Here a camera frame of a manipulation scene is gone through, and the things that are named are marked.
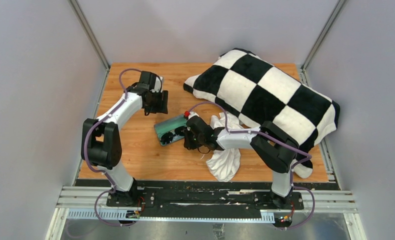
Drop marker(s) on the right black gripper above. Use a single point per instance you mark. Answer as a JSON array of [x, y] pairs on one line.
[[188, 143]]

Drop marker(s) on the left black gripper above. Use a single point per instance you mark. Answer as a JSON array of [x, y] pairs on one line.
[[162, 106]]

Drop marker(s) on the grey glasses case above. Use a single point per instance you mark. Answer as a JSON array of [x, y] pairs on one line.
[[169, 125]]

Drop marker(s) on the black sunglasses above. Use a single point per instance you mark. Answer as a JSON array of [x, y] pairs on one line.
[[173, 136]]

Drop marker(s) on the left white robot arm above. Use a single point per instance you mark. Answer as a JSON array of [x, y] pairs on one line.
[[101, 146]]

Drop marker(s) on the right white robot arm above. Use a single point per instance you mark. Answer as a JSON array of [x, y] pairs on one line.
[[275, 148]]

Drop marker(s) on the white crumpled cloth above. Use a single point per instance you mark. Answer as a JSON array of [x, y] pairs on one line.
[[224, 164]]

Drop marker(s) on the black white checkered pillow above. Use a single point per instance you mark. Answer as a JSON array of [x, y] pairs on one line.
[[255, 91]]

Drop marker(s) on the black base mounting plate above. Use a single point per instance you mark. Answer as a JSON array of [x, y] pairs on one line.
[[205, 200]]

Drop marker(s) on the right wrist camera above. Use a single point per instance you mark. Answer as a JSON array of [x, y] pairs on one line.
[[192, 114]]

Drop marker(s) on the left aluminium frame post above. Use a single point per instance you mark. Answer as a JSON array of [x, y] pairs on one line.
[[79, 13]]

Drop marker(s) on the aluminium frame post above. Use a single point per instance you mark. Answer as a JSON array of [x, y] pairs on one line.
[[335, 13], [79, 13]]

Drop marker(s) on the right aluminium frame post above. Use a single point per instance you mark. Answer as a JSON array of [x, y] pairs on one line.
[[335, 13]]

